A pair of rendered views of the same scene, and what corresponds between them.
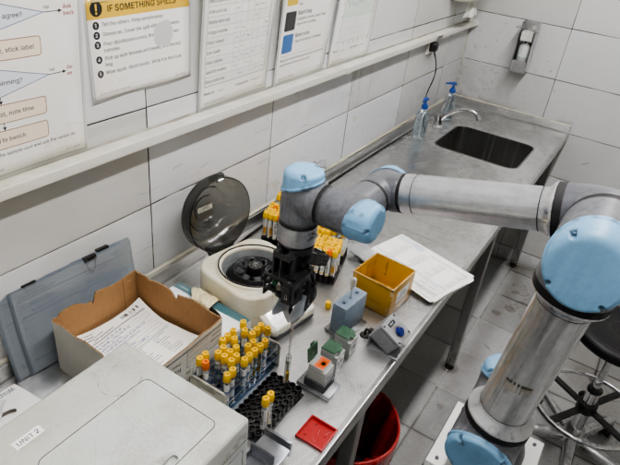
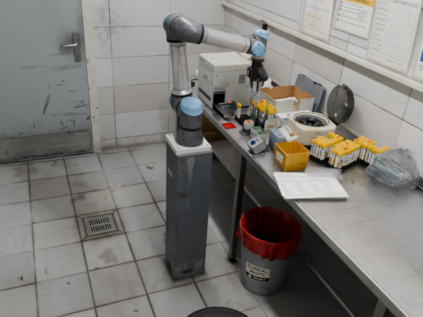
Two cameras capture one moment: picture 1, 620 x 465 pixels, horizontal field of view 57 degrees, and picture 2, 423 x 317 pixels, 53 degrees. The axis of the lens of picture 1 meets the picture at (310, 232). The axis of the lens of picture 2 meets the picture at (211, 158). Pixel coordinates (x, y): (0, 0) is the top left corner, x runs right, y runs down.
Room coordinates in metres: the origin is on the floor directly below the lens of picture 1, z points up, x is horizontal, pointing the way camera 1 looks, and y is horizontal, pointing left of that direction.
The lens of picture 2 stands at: (2.16, -2.00, 1.93)
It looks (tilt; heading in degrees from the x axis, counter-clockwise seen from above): 29 degrees down; 127
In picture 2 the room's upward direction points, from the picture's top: 4 degrees clockwise
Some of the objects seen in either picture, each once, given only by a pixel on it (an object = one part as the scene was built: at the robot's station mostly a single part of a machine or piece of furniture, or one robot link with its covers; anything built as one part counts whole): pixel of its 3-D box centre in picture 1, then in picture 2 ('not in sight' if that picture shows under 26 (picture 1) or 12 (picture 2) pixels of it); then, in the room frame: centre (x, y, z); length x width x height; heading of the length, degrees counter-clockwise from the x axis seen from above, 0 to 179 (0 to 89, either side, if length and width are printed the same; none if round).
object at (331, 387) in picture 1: (318, 381); (248, 130); (0.96, -0.06, 0.89); 0.09 x 0.05 x 0.04; 61
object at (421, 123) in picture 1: (422, 117); not in sight; (2.68, -0.47, 0.97); 0.08 x 0.07 x 0.20; 154
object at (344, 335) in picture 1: (344, 342); (260, 138); (1.08, -0.12, 0.91); 0.05 x 0.04 x 0.07; 61
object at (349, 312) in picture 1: (348, 312); (276, 141); (1.18, -0.13, 0.92); 0.10 x 0.07 x 0.10; 146
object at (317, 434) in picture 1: (316, 433); (228, 125); (0.82, -0.07, 0.88); 0.07 x 0.07 x 0.01; 61
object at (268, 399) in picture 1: (268, 391); (247, 114); (0.87, 0.05, 0.93); 0.17 x 0.09 x 0.11; 152
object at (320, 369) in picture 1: (320, 372); (248, 126); (0.96, -0.06, 0.92); 0.05 x 0.04 x 0.06; 61
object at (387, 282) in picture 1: (382, 284); (290, 156); (1.33, -0.22, 0.93); 0.13 x 0.13 x 0.10; 57
